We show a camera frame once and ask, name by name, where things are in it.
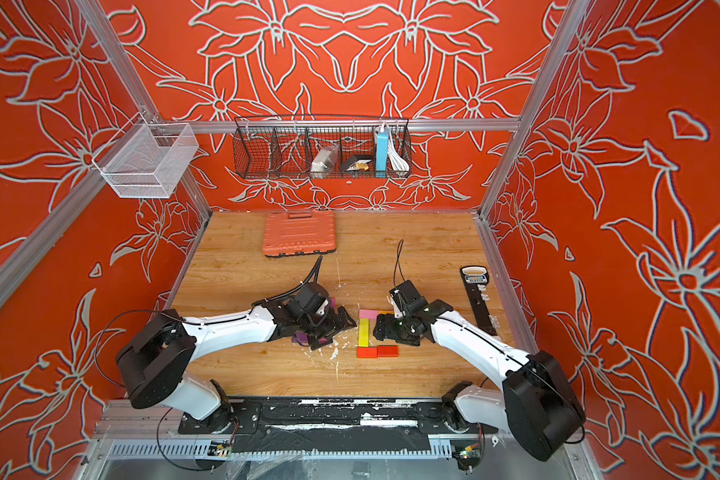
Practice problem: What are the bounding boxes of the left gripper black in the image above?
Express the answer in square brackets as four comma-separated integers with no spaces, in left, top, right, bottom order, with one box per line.
[300,307,360,350]

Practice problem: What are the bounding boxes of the purple small block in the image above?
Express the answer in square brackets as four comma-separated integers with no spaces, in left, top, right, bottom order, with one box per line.
[292,333,309,347]

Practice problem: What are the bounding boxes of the red block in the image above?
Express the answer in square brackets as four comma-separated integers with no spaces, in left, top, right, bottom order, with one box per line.
[376,345,399,358]

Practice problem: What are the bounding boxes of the yellow-green block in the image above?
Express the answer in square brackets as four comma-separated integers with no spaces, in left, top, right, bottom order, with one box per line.
[357,318,370,348]

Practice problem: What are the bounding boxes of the red-orange small block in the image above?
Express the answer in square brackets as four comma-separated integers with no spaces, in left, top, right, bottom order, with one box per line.
[356,347,378,359]

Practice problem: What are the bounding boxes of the pink long block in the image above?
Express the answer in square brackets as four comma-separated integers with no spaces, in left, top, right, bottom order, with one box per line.
[359,309,379,320]

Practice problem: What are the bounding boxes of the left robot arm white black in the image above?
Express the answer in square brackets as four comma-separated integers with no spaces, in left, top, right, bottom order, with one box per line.
[116,297,357,434]

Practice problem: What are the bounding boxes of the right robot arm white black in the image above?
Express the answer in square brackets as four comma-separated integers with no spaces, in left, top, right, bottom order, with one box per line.
[373,300,586,461]

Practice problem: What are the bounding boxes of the black remote-like tool strip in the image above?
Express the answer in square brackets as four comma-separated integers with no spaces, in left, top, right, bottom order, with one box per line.
[460,265,498,336]

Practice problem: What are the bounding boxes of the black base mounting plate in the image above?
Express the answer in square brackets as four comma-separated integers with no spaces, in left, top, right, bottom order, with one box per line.
[178,396,496,457]

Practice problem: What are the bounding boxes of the orange plastic tool case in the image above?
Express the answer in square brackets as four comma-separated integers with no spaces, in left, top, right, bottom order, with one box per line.
[262,211,337,258]

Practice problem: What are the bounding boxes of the black item in basket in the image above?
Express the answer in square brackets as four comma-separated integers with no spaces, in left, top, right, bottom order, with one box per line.
[340,154,375,174]

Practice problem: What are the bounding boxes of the grey packet in basket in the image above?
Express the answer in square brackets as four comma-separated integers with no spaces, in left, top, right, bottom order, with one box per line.
[309,145,340,179]

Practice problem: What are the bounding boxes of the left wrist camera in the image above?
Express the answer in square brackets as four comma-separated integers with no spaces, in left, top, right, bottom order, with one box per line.
[289,282,331,321]

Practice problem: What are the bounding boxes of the white cables in basket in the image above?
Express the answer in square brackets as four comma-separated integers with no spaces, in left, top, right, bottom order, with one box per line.
[387,137,410,178]

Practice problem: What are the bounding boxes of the black wire wall basket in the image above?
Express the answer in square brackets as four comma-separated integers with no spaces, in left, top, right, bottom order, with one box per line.
[232,115,414,180]

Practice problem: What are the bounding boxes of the clear plastic wall bin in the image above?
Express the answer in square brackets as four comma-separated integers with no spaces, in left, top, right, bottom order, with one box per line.
[94,123,199,199]

